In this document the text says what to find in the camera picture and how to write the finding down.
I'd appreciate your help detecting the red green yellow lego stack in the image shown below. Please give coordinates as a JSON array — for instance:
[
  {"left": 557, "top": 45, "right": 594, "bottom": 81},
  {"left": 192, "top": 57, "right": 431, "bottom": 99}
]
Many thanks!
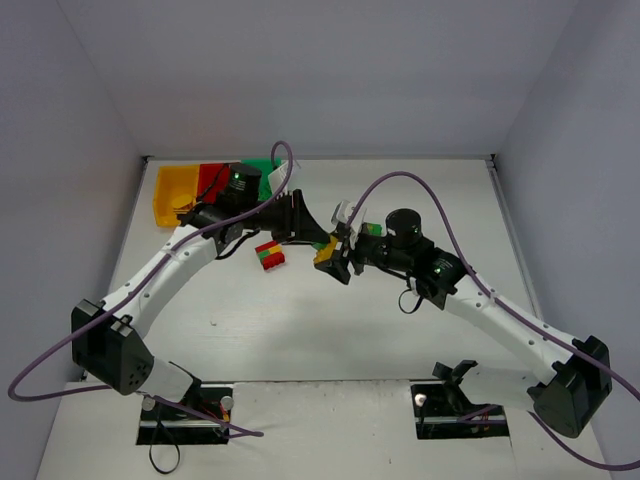
[{"left": 255, "top": 241, "right": 286, "bottom": 271}]

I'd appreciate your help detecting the yellow round lego brick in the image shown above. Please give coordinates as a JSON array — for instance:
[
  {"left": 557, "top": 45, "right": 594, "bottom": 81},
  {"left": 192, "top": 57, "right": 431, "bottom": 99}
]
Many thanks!
[{"left": 170, "top": 194, "right": 197, "bottom": 215}]

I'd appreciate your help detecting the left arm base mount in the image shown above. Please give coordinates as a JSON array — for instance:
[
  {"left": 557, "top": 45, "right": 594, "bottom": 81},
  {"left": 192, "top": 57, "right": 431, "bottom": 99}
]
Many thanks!
[{"left": 136, "top": 385, "right": 233, "bottom": 447}]

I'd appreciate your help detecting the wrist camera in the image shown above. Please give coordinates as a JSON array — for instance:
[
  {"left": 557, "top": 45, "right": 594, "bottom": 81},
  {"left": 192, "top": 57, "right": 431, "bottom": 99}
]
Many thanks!
[
  {"left": 331, "top": 200, "right": 367, "bottom": 244},
  {"left": 268, "top": 160, "right": 300, "bottom": 195}
]

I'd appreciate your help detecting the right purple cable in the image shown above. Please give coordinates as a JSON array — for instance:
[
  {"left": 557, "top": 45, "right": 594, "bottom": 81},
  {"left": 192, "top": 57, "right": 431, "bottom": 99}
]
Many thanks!
[{"left": 347, "top": 171, "right": 640, "bottom": 471}]

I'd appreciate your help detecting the red green lego block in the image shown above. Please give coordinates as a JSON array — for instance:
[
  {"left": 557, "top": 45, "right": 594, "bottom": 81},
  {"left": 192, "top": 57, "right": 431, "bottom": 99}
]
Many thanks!
[{"left": 361, "top": 222, "right": 383, "bottom": 237}]

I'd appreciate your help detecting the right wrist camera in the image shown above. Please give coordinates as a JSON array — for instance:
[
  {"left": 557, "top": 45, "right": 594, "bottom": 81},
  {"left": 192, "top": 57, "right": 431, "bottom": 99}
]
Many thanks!
[{"left": 331, "top": 200, "right": 367, "bottom": 244}]

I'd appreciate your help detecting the yellow plastic bin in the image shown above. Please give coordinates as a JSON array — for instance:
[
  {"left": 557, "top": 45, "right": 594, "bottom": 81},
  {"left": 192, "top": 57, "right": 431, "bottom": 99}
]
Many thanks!
[{"left": 153, "top": 165, "right": 200, "bottom": 228}]

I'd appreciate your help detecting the purple cable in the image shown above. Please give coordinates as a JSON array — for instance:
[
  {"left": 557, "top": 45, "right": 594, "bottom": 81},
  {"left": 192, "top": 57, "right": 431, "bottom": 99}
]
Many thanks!
[
  {"left": 347, "top": 171, "right": 640, "bottom": 471},
  {"left": 7, "top": 140, "right": 296, "bottom": 441}
]

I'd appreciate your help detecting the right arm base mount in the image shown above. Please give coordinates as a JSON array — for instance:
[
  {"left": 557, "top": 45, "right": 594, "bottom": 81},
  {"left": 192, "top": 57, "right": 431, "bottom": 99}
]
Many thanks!
[{"left": 410, "top": 382, "right": 510, "bottom": 441}]

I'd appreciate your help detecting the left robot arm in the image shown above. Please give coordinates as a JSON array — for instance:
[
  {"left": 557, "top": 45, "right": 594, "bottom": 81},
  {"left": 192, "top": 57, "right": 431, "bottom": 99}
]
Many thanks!
[{"left": 71, "top": 163, "right": 329, "bottom": 402}]

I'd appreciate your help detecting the green plastic bin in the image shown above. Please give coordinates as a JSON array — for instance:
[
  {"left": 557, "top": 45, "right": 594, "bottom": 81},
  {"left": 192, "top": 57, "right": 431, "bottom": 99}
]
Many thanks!
[{"left": 241, "top": 157, "right": 285, "bottom": 201}]

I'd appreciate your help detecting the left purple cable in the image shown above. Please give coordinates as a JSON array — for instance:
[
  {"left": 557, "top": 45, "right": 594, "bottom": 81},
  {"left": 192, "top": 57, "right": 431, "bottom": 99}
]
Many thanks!
[{"left": 7, "top": 140, "right": 296, "bottom": 441}]

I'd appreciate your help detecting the red plastic bin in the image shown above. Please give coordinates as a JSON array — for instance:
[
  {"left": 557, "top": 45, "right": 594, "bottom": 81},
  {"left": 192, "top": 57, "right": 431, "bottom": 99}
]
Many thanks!
[{"left": 196, "top": 163, "right": 231, "bottom": 203}]

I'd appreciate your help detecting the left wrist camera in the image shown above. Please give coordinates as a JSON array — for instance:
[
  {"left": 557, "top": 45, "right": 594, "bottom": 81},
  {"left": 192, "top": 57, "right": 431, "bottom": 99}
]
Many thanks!
[{"left": 268, "top": 160, "right": 300, "bottom": 195}]

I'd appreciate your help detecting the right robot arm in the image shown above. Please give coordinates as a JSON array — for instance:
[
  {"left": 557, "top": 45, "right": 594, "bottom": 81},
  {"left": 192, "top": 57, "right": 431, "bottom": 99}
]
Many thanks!
[{"left": 314, "top": 201, "right": 612, "bottom": 438}]

